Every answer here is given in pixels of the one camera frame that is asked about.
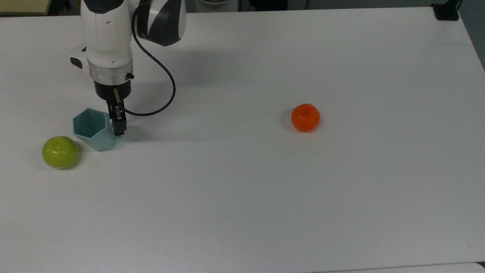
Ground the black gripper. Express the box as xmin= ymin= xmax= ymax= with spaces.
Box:
xmin=94 ymin=80 xmax=132 ymax=136

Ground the orange tangerine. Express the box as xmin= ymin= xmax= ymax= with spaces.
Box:
xmin=291 ymin=104 xmax=321 ymax=132

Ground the green apple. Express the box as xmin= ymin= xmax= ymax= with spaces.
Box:
xmin=42 ymin=136 xmax=80 ymax=169

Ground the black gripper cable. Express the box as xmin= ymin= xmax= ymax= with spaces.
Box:
xmin=120 ymin=14 xmax=177 ymax=116

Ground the teal hexagonal mug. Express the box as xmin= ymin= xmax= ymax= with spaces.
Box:
xmin=73 ymin=108 xmax=124 ymax=153

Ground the tan wooden board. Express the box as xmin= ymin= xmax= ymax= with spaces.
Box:
xmin=0 ymin=0 xmax=52 ymax=16

